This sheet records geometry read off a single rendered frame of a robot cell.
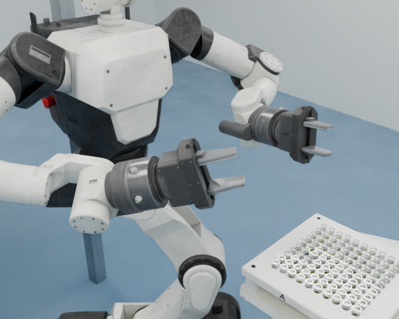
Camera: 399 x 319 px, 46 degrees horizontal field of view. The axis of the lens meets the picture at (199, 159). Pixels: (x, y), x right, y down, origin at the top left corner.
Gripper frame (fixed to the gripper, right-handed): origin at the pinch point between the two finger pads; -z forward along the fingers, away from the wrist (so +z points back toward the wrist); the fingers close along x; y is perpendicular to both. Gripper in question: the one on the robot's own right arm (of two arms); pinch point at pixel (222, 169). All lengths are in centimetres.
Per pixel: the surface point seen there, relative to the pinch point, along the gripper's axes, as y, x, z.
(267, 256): -3.7, 21.8, -1.9
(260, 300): 2.8, 25.9, 0.0
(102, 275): -89, 93, 97
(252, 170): -207, 120, 40
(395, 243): -21, 37, -26
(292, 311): 4.7, 27.2, -5.3
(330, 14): -344, 65, -30
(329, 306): 7.2, 24.3, -11.9
